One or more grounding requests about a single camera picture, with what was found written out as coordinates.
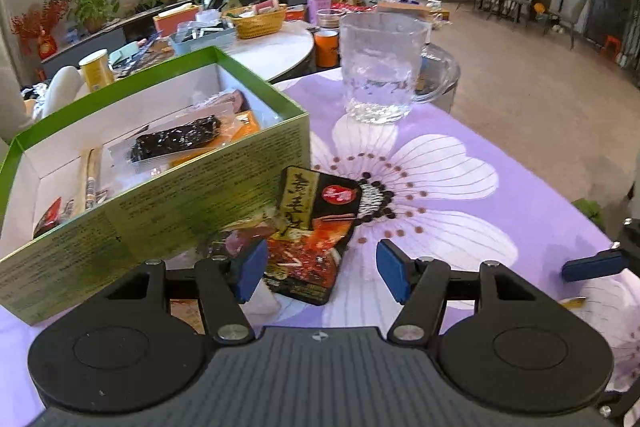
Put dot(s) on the purple floral tablecloth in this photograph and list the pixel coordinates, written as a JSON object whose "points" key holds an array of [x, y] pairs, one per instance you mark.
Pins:
{"points": [[475, 207]]}

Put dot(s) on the red berry plant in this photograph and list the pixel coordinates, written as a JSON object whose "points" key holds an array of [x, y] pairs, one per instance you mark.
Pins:
{"points": [[42, 12]]}

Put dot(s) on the yellow can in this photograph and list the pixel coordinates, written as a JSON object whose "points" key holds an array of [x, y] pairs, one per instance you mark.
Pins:
{"points": [[97, 72]]}

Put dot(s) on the orange snack packet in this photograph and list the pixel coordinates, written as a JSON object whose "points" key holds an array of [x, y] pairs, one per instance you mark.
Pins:
{"points": [[245, 124]]}

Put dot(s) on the black red snack packet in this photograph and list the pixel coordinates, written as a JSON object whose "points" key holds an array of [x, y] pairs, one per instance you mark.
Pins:
{"points": [[315, 217]]}

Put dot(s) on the blue tray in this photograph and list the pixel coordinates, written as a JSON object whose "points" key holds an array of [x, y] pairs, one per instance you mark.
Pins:
{"points": [[210, 39]]}

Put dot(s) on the green cardboard box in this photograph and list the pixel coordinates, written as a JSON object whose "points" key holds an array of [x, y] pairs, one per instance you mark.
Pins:
{"points": [[175, 217]]}

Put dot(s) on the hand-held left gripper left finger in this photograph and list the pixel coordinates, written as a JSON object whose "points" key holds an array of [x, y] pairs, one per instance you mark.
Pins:
{"points": [[250, 269]]}

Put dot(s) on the white round coffee table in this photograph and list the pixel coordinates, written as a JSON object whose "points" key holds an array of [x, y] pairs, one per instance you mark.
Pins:
{"points": [[280, 52]]}

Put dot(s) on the dark round side table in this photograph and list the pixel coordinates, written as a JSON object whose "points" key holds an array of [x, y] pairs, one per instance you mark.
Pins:
{"points": [[432, 72]]}

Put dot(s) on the red plastic stool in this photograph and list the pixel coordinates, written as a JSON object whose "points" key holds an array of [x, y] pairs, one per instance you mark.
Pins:
{"points": [[612, 44]]}

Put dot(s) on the orange paper cup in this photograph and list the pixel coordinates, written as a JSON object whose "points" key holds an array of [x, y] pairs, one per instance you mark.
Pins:
{"points": [[327, 49]]}

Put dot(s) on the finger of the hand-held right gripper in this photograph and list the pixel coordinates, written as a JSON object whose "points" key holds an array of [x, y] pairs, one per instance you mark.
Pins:
{"points": [[595, 267]]}

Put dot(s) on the orange tissue box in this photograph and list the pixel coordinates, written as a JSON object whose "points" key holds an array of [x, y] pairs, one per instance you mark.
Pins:
{"points": [[172, 22]]}

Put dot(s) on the clear pink snack packet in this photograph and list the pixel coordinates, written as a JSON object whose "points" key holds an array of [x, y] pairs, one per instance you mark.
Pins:
{"points": [[245, 232]]}

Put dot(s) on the dark clear snack packet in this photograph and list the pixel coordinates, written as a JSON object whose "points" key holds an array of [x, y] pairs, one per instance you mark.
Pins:
{"points": [[175, 137]]}

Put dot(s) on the yellow woven basket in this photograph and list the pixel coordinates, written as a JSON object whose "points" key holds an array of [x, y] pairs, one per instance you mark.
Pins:
{"points": [[257, 27]]}

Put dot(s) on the blue white carton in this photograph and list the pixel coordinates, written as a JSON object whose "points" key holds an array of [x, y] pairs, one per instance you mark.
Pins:
{"points": [[400, 7]]}

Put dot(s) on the beige snack packet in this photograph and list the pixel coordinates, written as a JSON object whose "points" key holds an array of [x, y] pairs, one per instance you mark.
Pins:
{"points": [[90, 177]]}

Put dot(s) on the clear glass mug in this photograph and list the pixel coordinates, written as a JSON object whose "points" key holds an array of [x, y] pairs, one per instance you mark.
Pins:
{"points": [[380, 72]]}

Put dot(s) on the clear plastic cup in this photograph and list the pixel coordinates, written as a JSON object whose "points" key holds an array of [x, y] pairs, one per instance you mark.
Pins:
{"points": [[330, 19]]}

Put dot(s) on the pink box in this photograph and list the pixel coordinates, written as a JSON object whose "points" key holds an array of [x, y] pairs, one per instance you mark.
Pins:
{"points": [[318, 9]]}

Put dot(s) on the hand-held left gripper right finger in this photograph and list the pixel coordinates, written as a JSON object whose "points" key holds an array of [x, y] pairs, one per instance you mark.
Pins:
{"points": [[392, 269]]}

